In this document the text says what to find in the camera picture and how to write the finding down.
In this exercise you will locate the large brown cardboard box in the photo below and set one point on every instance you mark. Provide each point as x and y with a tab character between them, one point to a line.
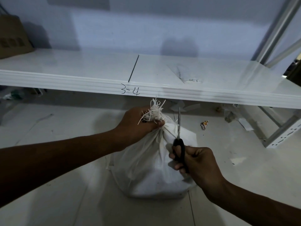
14	39

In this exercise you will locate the white perforated rack post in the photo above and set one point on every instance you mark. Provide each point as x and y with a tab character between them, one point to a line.
282	134

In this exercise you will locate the grey metal rear upright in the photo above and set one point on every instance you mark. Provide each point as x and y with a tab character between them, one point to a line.
275	32

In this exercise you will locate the white shelf board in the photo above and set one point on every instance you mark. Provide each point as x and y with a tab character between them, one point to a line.
70	68

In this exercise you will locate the grey metal diagonal brace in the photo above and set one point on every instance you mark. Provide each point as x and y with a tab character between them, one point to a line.
284	54

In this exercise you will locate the white paper scrap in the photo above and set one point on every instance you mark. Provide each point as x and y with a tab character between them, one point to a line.
245	124

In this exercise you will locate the person's left hand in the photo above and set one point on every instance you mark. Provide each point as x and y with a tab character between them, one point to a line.
134	129

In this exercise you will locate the crumpled gold wrapper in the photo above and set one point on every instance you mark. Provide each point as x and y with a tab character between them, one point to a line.
204	124

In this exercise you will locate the white woven sack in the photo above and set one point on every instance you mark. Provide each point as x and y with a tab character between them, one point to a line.
145	171

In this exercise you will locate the person's right hand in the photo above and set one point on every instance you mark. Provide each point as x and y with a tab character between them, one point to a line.
202	167

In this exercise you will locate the grey crumpled paper scrap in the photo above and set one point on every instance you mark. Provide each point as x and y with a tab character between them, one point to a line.
229	116

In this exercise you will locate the person's right forearm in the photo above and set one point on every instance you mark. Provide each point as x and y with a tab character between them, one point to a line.
254	207

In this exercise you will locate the person's left forearm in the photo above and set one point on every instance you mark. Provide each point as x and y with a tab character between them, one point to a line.
54	162

